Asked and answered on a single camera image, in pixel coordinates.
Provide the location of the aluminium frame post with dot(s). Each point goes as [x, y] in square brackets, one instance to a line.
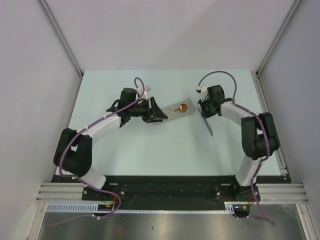
[294, 8]
[53, 22]

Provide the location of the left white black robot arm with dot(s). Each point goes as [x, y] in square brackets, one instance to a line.
[74, 152]

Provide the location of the aluminium frame rail left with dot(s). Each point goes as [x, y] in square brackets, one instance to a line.
[60, 192]

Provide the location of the grey cloth napkin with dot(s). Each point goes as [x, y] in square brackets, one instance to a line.
[176, 115]

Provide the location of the aluminium frame post left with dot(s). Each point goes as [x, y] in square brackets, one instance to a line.
[53, 22]

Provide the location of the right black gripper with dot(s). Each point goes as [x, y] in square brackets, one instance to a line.
[205, 114]

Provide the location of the aluminium frame post right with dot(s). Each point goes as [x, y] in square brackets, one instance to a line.
[294, 8]

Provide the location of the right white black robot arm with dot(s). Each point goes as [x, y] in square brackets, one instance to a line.
[259, 137]

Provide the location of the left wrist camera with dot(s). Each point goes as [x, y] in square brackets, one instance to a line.
[143, 92]

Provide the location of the silver butter knife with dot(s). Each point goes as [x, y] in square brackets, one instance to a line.
[206, 122]

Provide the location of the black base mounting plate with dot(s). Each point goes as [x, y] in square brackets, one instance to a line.
[151, 194]

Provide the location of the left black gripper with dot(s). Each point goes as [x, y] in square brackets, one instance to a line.
[154, 112]

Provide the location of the copper spoon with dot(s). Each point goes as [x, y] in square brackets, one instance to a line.
[181, 108]

